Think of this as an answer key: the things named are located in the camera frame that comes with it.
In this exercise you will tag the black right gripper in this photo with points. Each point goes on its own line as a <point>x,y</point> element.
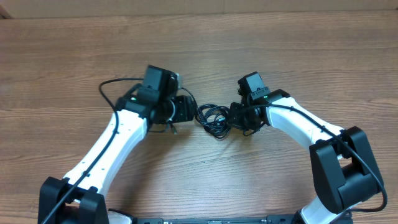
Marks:
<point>233,121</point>

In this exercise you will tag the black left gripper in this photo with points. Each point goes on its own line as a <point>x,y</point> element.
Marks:
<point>183,103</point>

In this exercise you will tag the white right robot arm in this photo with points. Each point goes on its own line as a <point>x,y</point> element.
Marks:
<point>344,169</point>

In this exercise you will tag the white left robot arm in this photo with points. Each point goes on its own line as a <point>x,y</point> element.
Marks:
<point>79,197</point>

